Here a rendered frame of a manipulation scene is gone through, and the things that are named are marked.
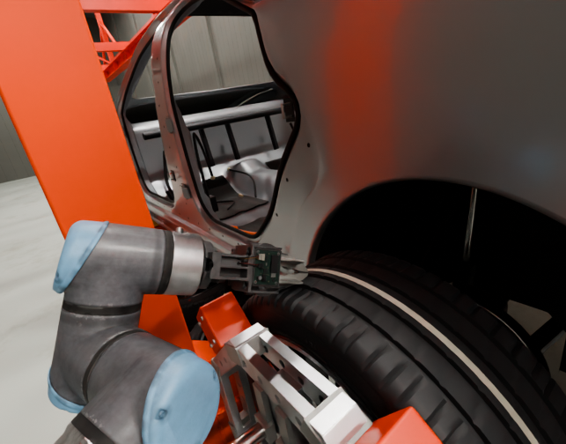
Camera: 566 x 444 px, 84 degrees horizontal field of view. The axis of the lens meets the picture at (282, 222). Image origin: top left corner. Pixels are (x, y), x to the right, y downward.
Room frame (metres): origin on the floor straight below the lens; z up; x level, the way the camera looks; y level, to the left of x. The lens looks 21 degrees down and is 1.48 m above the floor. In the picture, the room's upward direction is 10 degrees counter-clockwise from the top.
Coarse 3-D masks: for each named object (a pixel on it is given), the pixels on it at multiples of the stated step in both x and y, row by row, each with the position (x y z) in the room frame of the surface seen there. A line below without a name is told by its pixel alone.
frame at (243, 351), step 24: (240, 336) 0.43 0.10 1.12; (264, 336) 0.42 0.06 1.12; (216, 360) 0.52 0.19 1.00; (240, 360) 0.40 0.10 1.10; (264, 360) 0.37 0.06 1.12; (288, 360) 0.36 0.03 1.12; (240, 384) 0.56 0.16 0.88; (264, 384) 0.34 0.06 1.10; (288, 384) 0.32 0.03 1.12; (312, 384) 0.32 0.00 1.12; (288, 408) 0.30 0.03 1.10; (312, 408) 0.28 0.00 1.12; (336, 408) 0.28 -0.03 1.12; (240, 432) 0.53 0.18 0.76; (312, 432) 0.25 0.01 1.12; (336, 432) 0.25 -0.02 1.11; (360, 432) 0.25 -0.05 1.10
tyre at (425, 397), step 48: (288, 288) 0.48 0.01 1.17; (336, 288) 0.44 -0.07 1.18; (384, 288) 0.42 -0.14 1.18; (432, 288) 0.41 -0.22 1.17; (288, 336) 0.43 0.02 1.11; (336, 336) 0.34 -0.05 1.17; (384, 336) 0.34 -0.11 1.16; (432, 336) 0.33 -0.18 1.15; (480, 336) 0.34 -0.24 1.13; (384, 384) 0.28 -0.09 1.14; (432, 384) 0.28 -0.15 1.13; (480, 384) 0.28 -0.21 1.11; (528, 384) 0.29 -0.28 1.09; (480, 432) 0.24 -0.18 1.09
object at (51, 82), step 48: (0, 0) 0.59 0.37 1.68; (48, 0) 0.63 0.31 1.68; (0, 48) 0.58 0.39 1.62; (48, 48) 0.61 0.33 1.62; (48, 96) 0.60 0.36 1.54; (96, 96) 0.64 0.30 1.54; (48, 144) 0.58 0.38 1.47; (96, 144) 0.62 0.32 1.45; (48, 192) 0.57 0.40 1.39; (96, 192) 0.61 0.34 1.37
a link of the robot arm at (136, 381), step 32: (96, 352) 0.28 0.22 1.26; (128, 352) 0.26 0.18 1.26; (160, 352) 0.26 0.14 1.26; (192, 352) 0.27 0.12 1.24; (96, 384) 0.25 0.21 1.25; (128, 384) 0.23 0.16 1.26; (160, 384) 0.22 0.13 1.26; (192, 384) 0.23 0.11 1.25; (96, 416) 0.20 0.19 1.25; (128, 416) 0.20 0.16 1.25; (160, 416) 0.20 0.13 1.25; (192, 416) 0.22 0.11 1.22
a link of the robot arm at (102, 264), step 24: (72, 240) 0.34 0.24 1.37; (96, 240) 0.35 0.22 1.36; (120, 240) 0.36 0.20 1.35; (144, 240) 0.37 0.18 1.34; (168, 240) 0.39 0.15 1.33; (72, 264) 0.32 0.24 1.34; (96, 264) 0.33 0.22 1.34; (120, 264) 0.34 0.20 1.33; (144, 264) 0.35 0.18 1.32; (168, 264) 0.37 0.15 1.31; (72, 288) 0.33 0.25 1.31; (96, 288) 0.33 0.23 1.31; (120, 288) 0.34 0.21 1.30; (144, 288) 0.36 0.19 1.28
